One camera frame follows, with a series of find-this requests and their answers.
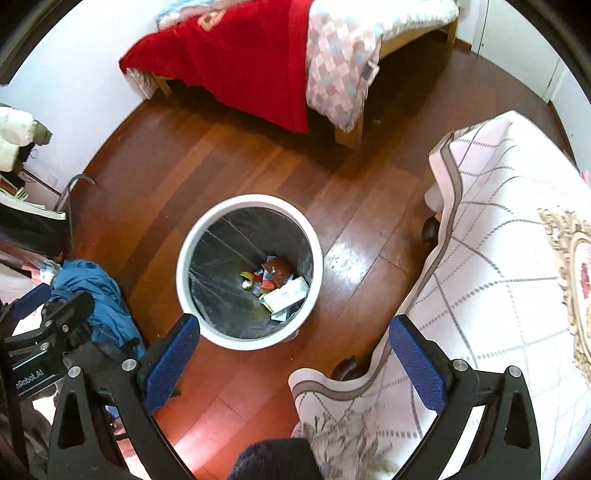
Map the bed with red blanket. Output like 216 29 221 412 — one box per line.
150 21 458 148

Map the white puffy jacket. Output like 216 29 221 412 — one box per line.
0 105 54 174

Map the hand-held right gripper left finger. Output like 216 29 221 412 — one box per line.
46 313 201 480

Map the brown wrapper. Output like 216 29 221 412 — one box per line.
261 256 293 284

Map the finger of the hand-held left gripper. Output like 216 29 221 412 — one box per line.
39 291 96 340
9 282 52 321

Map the blue cloth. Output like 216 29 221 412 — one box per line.
50 259 146 361

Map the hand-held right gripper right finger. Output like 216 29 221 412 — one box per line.
388 314 542 480

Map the white round bin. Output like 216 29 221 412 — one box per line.
176 194 324 350

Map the pink cloth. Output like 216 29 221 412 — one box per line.
0 256 54 335

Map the white door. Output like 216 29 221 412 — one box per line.
457 0 578 104

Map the white and blue box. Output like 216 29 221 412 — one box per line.
263 276 310 315

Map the checkered bed sheet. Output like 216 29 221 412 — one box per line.
305 0 460 132

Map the red blanket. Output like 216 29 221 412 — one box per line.
119 0 315 134

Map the grey metal rack bar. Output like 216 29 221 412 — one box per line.
55 173 95 259

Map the white checked tablecloth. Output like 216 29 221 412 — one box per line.
288 110 591 480

